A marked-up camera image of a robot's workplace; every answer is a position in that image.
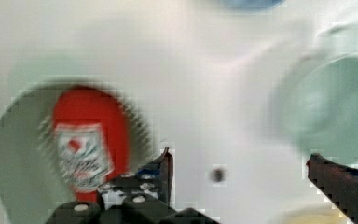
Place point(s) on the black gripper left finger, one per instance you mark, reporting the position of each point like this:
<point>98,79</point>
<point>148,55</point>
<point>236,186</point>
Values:
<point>154,178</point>

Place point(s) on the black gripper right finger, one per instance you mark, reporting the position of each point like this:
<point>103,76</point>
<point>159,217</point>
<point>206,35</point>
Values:
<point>339,183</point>

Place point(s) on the red ketchup bottle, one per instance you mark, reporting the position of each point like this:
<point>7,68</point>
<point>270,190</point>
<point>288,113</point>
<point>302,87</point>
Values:
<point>92,139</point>

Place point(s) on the green oval strainer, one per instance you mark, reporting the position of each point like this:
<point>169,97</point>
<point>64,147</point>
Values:
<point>31,181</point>

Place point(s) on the green metal cup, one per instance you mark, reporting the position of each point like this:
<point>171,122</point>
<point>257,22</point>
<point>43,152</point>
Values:
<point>315,106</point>

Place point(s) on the blue bowl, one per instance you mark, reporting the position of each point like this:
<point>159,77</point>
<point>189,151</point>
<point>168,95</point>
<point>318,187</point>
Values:
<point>246,5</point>

